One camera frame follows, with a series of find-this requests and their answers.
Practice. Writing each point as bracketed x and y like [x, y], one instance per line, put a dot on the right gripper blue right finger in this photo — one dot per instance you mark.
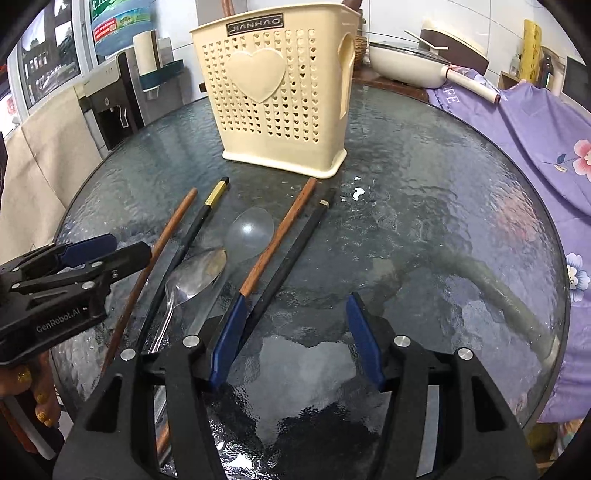
[366, 344]

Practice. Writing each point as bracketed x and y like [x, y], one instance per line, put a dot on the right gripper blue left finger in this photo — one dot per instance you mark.
[224, 343]

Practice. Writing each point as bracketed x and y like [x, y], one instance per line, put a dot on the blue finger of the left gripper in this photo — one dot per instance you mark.
[40, 271]
[79, 253]

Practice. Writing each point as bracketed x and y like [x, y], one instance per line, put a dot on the brown wooden chopstick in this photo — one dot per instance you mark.
[133, 297]
[281, 231]

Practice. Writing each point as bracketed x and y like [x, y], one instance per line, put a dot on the clear plastic spoon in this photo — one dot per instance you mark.
[247, 237]

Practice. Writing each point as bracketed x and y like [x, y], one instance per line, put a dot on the black gold-tipped chopstick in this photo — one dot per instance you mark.
[179, 255]

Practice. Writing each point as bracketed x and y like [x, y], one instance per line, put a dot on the wooden-handled steel ladle spoon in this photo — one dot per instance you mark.
[353, 4]

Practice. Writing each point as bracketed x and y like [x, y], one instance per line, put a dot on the left hand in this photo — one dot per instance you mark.
[34, 377]

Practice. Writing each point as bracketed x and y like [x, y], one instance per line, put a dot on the beige cloth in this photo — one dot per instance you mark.
[50, 156]

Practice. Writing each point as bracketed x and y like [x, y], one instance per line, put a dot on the round glass table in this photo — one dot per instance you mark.
[433, 225]

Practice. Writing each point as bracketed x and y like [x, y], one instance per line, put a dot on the water dispenser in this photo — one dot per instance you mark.
[117, 101]

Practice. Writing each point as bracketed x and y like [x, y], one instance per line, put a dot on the blue water bottle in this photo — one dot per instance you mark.
[114, 23]

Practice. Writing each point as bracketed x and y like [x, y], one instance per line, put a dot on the cream plastic utensil holder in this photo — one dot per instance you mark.
[279, 82]

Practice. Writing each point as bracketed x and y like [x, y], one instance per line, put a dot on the purple floral cloth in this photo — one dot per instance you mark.
[550, 143]

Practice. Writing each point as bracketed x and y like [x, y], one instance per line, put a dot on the white frying pan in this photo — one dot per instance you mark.
[422, 69]

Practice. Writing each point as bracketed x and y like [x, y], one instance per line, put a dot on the woven basket sink bowl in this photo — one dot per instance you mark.
[361, 46]

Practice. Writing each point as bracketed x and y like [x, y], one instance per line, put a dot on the yellow roll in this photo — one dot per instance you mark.
[531, 52]

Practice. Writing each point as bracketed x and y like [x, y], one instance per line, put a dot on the white microwave oven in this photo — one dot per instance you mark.
[576, 83]

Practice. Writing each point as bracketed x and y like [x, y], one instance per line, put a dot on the dark glass bottle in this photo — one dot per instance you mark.
[546, 72]

